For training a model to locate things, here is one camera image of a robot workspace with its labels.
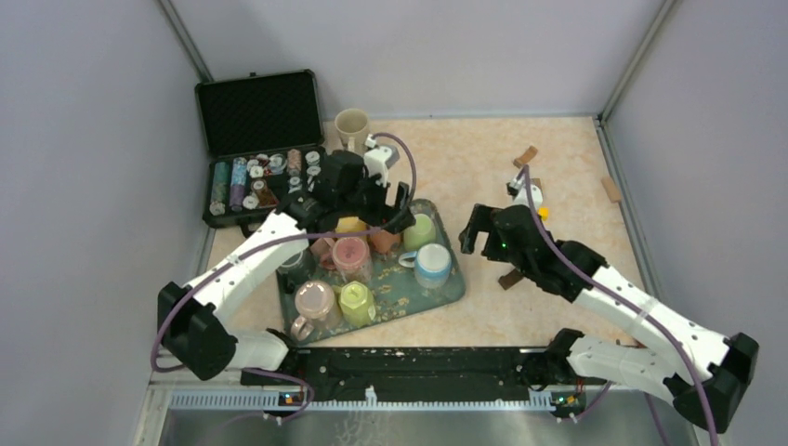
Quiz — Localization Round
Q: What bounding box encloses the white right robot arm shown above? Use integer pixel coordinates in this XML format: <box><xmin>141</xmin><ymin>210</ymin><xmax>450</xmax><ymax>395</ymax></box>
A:
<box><xmin>459</xmin><ymin>203</ymin><xmax>759</xmax><ymax>434</ymax></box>

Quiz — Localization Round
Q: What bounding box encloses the pink upside-down mug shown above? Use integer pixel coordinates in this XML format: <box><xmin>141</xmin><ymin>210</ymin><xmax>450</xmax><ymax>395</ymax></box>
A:
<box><xmin>309</xmin><ymin>238</ymin><xmax>335</xmax><ymax>262</ymax></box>

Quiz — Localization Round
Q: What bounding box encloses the black upside-down mug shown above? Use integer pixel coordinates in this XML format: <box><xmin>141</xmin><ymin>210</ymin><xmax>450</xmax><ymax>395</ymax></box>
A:
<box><xmin>277</xmin><ymin>249</ymin><xmax>316</xmax><ymax>294</ymax></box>

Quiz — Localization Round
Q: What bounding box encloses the terracotta upside-down mug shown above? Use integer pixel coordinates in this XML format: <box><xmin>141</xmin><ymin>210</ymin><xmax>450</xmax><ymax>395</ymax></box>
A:
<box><xmin>369</xmin><ymin>230</ymin><xmax>401</xmax><ymax>256</ymax></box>

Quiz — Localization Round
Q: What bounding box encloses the light wooden block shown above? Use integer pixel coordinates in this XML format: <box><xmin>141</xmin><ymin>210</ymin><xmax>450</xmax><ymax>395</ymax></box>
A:
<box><xmin>600</xmin><ymin>177</ymin><xmax>623</xmax><ymax>203</ymax></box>

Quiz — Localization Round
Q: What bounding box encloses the cream patterned mug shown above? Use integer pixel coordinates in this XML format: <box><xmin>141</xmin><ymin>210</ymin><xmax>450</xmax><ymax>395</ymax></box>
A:
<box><xmin>334</xmin><ymin>108</ymin><xmax>370</xmax><ymax>155</ymax></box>

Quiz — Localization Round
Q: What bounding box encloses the light pink glass mug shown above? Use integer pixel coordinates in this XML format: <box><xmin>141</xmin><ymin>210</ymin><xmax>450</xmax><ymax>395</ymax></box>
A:
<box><xmin>290</xmin><ymin>281</ymin><xmax>343</xmax><ymax>341</ymax></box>

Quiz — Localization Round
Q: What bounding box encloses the light green mug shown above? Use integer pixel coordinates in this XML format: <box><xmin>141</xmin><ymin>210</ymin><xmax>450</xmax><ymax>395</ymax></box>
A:
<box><xmin>402</xmin><ymin>214</ymin><xmax>437</xmax><ymax>252</ymax></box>

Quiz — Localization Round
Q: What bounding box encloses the teal floral serving tray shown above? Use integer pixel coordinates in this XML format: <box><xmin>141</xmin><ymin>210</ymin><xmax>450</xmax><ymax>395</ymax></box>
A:
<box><xmin>276</xmin><ymin>198</ymin><xmax>466</xmax><ymax>346</ymax></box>

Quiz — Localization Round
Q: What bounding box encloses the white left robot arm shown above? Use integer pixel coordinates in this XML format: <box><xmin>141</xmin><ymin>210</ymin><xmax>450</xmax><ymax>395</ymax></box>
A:
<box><xmin>151</xmin><ymin>146</ymin><xmax>414</xmax><ymax>384</ymax></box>

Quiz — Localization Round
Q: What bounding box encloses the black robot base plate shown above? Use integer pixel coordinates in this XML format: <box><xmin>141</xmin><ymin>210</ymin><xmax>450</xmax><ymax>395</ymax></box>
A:
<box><xmin>279</xmin><ymin>347</ymin><xmax>602</xmax><ymax>402</ymax></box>

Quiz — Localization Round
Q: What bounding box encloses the dark brown wooden block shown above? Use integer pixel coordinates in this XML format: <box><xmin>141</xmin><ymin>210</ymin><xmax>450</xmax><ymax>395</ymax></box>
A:
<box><xmin>497</xmin><ymin>269</ymin><xmax>524</xmax><ymax>291</ymax></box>

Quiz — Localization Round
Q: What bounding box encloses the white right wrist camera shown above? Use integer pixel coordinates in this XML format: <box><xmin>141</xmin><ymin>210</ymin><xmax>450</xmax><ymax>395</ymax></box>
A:
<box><xmin>506</xmin><ymin>177</ymin><xmax>544</xmax><ymax>210</ymax></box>

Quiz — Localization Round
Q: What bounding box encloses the red-bottomed glass mug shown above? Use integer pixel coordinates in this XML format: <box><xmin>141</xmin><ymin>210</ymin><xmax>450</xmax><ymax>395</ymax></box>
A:
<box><xmin>320</xmin><ymin>237</ymin><xmax>373</xmax><ymax>283</ymax></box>

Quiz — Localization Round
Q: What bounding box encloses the black poker chip case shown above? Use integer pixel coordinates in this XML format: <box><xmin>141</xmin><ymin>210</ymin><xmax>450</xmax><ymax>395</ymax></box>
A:
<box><xmin>194</xmin><ymin>70</ymin><xmax>326</xmax><ymax>229</ymax></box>

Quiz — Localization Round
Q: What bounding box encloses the yellow upside-down mug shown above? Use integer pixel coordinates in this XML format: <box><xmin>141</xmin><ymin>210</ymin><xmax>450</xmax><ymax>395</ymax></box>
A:
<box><xmin>335</xmin><ymin>216</ymin><xmax>368</xmax><ymax>238</ymax></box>

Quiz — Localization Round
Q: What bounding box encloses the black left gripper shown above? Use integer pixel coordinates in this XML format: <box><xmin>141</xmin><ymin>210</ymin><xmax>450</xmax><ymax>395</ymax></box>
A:
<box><xmin>336</xmin><ymin>165</ymin><xmax>414</xmax><ymax>233</ymax></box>

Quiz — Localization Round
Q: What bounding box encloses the curved brown wooden block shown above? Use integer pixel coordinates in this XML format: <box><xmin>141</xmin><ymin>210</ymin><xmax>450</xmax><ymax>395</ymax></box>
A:
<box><xmin>512</xmin><ymin>145</ymin><xmax>538</xmax><ymax>168</ymax></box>

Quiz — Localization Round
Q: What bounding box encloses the lime green faceted mug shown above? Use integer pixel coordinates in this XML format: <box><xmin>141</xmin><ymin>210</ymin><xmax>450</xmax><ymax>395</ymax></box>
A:
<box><xmin>339</xmin><ymin>281</ymin><xmax>376</xmax><ymax>327</ymax></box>

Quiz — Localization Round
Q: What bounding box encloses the white and blue mug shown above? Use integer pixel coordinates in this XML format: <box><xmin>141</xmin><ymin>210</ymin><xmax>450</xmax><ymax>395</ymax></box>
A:
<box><xmin>398</xmin><ymin>243</ymin><xmax>453</xmax><ymax>289</ymax></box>

